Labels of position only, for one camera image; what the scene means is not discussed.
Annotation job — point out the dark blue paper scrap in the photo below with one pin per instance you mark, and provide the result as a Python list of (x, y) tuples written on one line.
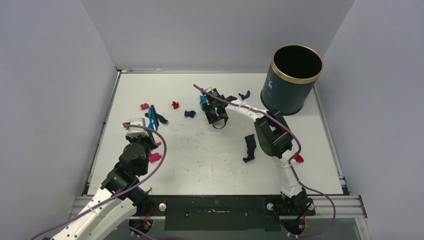
[(189, 113), (245, 96)]

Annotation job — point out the black paper scrap left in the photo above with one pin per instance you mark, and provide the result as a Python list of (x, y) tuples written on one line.
[(161, 119)]

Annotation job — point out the dark blue gold-rimmed bin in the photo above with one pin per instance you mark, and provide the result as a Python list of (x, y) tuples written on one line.
[(292, 74)]

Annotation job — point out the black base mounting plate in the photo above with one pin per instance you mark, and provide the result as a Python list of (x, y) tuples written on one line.
[(221, 212)]

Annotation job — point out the red paper scrap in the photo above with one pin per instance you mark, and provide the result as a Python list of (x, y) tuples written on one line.
[(299, 159), (175, 105)]

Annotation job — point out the blue hand brush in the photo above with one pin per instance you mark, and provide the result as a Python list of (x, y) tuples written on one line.
[(153, 122)]

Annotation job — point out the small pink paper scrap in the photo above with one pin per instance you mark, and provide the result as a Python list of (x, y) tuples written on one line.
[(144, 106)]

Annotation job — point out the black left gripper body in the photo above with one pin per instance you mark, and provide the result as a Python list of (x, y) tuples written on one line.
[(148, 141)]

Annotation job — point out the large pink paper scrap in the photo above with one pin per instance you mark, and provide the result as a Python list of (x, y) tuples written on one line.
[(154, 156)]

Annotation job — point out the red paper scrap left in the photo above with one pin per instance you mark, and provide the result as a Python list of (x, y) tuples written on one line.
[(175, 105)]

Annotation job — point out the dark blue paper scrap centre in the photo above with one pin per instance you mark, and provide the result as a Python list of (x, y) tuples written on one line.
[(189, 113)]

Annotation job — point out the dark blue paper scrap top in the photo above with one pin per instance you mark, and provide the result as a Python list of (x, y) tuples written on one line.
[(245, 96)]

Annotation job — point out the red paper scrap right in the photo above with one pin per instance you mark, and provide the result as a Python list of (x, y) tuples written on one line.
[(299, 159)]

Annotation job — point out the large black paper scrap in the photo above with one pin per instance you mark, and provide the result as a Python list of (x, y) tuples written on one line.
[(251, 147)]

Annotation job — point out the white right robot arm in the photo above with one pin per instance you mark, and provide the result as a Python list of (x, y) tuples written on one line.
[(272, 135)]

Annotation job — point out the blue plastic dustpan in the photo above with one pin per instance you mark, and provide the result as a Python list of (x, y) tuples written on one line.
[(203, 100)]

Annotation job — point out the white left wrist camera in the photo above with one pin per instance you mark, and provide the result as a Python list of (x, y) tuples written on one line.
[(135, 132)]

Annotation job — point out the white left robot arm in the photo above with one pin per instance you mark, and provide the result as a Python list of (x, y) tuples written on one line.
[(119, 195)]

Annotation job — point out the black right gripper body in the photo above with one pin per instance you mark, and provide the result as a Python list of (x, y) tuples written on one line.
[(214, 112)]

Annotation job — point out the aluminium rail frame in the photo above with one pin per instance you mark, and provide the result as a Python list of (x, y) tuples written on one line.
[(346, 206)]

